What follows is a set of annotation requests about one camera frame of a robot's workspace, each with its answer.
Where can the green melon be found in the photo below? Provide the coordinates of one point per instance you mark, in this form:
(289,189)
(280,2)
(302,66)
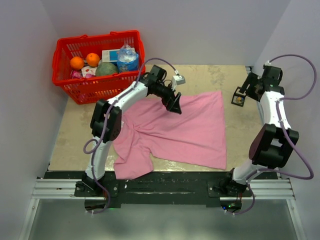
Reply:
(106,69)

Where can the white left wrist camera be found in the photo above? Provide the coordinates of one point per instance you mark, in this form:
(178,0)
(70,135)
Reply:
(178,80)

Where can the aluminium rail frame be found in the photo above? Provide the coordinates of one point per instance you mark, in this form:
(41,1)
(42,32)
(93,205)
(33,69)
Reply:
(55,213)

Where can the black square frame stand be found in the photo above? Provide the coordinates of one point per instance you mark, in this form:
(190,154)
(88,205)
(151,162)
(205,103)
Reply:
(236,94)

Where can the pink t-shirt garment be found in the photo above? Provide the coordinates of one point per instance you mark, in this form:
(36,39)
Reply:
(197,136)

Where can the left orange fruit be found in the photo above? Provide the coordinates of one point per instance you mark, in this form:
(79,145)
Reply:
(76,63)

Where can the orange fruit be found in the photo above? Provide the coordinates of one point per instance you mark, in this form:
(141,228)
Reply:
(93,59)
(76,63)

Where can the right orange fruit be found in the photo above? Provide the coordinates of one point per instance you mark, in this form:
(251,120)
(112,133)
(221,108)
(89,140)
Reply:
(93,59)

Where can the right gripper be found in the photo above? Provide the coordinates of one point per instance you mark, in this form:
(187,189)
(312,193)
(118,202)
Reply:
(252,79)

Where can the white blue carton box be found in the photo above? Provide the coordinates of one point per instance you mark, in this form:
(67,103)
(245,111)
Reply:
(110,56)

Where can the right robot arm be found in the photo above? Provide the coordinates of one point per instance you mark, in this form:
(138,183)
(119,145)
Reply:
(274,143)

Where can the white red small package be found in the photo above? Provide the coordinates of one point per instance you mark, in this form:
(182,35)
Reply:
(88,71)

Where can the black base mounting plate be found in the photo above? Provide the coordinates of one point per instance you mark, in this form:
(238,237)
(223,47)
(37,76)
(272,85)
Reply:
(160,188)

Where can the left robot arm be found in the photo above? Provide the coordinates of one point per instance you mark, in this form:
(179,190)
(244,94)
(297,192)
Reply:
(106,121)

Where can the blue plastic bag pack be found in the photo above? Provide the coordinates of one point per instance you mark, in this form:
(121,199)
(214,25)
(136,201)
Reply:
(128,67)

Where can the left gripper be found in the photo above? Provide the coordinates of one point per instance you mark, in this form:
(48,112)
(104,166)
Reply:
(171,102)

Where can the pink snack packet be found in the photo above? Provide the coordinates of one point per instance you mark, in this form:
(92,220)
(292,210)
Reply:
(76,74)

